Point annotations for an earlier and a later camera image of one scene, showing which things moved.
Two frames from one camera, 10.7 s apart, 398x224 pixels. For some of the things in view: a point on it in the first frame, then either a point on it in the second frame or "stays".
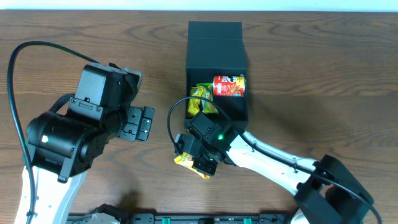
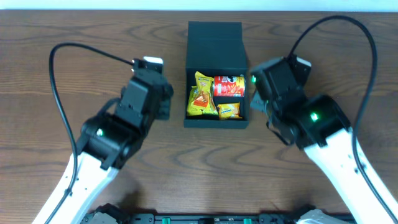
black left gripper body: x=140 y=124 → x=165 y=104
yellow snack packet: x=193 y=106 stays
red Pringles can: x=229 y=85 stays
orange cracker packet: x=186 y=160 → x=202 y=98
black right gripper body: x=204 y=166 → x=257 y=103
